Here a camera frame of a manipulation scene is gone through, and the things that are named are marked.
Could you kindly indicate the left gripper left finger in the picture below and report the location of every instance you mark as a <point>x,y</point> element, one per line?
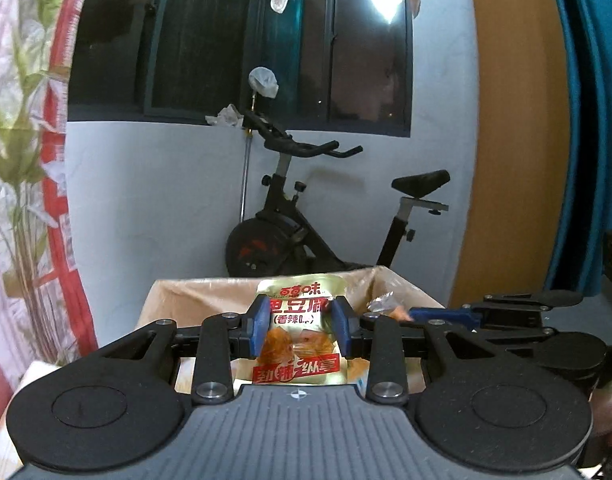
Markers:
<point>222,339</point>

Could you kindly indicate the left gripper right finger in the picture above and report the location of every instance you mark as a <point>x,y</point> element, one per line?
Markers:
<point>378,341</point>

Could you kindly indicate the small clear candy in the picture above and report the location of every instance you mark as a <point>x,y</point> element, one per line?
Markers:
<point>389,305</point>

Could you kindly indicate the gold red tofu snack packet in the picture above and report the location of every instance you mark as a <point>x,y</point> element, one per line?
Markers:
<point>300,347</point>

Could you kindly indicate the right hand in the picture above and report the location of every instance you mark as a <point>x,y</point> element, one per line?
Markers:
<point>600,443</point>

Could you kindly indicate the cardboard box with plastic liner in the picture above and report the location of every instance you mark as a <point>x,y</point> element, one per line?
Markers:
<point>189,303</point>

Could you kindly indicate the orange wooden door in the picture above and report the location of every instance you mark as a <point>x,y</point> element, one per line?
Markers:
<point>521,151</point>

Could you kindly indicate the metal pole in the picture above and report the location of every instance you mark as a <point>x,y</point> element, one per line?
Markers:
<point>247,157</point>

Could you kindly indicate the crumpled white cloth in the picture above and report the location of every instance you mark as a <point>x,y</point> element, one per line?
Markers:
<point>229,117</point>

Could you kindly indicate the yellow checkered tablecloth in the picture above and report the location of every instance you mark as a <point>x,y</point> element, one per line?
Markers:
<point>14,418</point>

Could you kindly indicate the white plastic bag on pole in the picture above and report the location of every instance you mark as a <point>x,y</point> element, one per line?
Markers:
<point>263,82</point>

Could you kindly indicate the dark window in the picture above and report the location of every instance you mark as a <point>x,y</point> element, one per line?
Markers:
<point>341,65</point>

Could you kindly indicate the red printed wall curtain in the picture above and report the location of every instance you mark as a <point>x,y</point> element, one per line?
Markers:
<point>44,313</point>

